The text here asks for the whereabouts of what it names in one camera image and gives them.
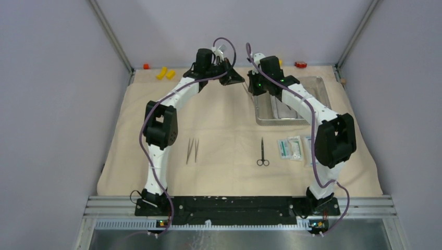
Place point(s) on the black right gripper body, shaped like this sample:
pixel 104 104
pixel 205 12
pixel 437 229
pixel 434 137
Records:
pixel 258 84

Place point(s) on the large steel tray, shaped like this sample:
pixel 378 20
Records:
pixel 263 109

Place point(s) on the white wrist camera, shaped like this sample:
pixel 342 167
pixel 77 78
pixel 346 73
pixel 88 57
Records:
pixel 219 53
pixel 254 59

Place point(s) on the yellow block left two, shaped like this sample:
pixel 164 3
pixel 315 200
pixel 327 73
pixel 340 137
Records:
pixel 170 74

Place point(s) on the yellow block left one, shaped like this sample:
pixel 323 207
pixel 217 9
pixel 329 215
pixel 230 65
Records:
pixel 162 73

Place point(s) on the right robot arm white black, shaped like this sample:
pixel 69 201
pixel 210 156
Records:
pixel 332 135

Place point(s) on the small steel instrument tray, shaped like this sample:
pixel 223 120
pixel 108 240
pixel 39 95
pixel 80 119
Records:
pixel 281 112

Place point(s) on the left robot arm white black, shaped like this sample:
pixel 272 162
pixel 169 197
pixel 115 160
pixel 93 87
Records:
pixel 160 127

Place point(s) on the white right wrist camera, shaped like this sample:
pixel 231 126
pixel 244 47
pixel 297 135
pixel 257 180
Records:
pixel 254 59

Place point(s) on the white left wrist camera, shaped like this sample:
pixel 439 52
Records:
pixel 219 53

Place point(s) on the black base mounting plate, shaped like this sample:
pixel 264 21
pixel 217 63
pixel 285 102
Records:
pixel 237 210

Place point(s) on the teal white sterile packet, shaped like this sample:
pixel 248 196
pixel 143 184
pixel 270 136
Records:
pixel 284 149

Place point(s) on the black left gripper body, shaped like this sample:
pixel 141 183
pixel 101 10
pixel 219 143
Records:
pixel 212 69

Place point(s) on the beige wrapping cloth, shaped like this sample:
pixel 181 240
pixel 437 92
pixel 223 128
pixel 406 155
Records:
pixel 223 119

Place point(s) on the red object at back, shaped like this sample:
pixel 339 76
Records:
pixel 300 64

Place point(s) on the blue white sterile pouch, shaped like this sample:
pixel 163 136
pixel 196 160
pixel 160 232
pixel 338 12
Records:
pixel 308 151

